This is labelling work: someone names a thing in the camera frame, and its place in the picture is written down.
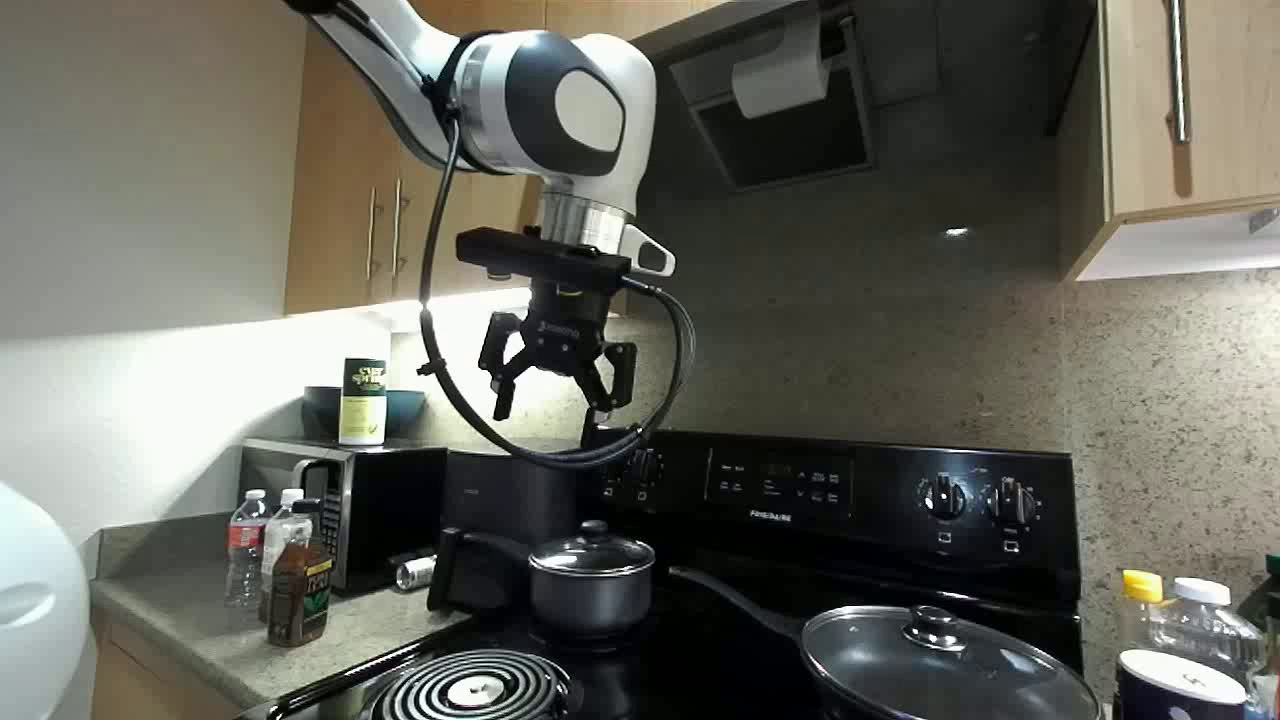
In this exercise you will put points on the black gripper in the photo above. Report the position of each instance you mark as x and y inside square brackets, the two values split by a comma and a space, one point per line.
[571, 315]

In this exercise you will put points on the black pan with glass lid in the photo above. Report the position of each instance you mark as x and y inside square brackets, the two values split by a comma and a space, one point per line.
[933, 667]

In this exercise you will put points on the black air fryer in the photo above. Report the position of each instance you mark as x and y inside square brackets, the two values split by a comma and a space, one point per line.
[515, 502]

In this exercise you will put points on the small grey saucepan with lid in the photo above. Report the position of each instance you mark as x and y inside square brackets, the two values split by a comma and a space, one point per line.
[594, 586]

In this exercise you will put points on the black microwave oven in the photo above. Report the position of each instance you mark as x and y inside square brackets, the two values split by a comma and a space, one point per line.
[392, 514]

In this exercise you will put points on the teal bowl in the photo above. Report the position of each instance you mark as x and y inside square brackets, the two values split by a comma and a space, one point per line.
[320, 408]

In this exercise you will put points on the black electric stove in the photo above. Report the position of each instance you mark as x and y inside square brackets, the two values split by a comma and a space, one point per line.
[803, 493]

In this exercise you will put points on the black coil burner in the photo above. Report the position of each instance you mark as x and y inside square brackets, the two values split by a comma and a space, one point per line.
[475, 685]

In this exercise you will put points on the dark range hood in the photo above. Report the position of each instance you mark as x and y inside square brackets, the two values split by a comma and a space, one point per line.
[803, 141]

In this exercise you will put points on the white range hood light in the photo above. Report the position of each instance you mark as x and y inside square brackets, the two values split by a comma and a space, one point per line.
[780, 72]

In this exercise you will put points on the clear bottle with white cap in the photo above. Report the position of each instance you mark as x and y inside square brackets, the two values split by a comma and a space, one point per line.
[1206, 624]

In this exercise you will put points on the white lidded jar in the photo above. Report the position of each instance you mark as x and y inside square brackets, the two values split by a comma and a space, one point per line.
[1181, 685]

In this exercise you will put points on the dark glass bottle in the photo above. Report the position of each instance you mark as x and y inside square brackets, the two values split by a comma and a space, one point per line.
[1265, 622]

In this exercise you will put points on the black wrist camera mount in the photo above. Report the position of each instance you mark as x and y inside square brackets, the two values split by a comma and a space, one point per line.
[533, 255]

